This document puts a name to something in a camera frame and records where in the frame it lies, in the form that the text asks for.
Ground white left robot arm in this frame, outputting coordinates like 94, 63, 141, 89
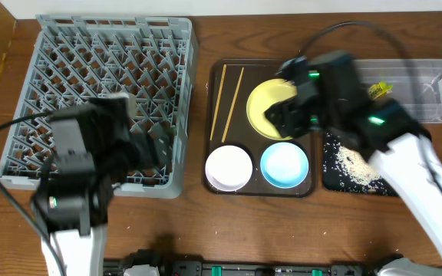
31, 93, 174, 275

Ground grey dishwasher rack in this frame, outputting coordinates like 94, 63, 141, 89
0, 15, 198, 199

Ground wooden chopstick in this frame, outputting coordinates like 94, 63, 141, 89
209, 64, 227, 141
221, 67, 245, 143

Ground black waste tray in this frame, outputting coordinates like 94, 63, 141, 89
322, 128, 433, 197

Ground pile of rice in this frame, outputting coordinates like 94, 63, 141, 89
323, 133, 383, 192

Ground green orange snack wrapper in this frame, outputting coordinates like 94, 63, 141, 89
368, 81, 393, 100

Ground dark brown serving tray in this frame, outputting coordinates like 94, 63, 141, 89
204, 59, 318, 198

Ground light blue bowl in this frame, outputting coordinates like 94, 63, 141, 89
259, 142, 309, 189

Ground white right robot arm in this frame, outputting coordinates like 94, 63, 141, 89
265, 51, 442, 257

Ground black equipment rail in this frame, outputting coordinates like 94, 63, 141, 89
101, 248, 442, 276

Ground yellow round plate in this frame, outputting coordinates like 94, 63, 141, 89
246, 79, 297, 140

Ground pink small bowl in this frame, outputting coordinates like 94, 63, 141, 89
205, 145, 253, 192

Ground clear plastic waste bin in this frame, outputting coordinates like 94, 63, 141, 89
355, 59, 442, 123

